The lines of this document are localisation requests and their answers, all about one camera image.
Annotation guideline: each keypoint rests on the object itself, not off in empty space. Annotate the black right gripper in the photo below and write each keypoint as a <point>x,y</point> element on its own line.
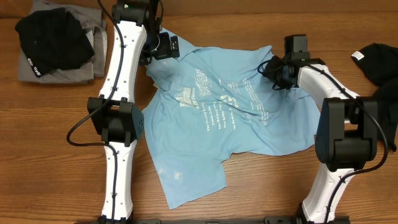
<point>269,74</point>

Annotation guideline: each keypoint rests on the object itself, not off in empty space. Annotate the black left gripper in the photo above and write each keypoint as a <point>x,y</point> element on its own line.
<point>165,50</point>

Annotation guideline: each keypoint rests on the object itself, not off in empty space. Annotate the light blue t-shirt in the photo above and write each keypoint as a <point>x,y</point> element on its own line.
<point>211,103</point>

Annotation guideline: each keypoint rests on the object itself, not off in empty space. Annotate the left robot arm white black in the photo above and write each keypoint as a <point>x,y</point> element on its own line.
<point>138,40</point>

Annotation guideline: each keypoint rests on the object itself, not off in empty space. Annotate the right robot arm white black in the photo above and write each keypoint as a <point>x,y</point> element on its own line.
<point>346,137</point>

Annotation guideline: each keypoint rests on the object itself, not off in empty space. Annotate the folded grey garment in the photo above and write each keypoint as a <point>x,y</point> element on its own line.
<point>95,29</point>

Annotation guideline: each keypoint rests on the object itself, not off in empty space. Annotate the unfolded black garment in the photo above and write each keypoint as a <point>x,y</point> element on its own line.
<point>378,62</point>

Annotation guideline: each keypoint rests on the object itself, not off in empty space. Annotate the folded black garment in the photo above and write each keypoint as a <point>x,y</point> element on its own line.
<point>53,39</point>

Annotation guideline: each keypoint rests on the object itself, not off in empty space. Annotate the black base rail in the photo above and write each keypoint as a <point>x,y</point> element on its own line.
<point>265,220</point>

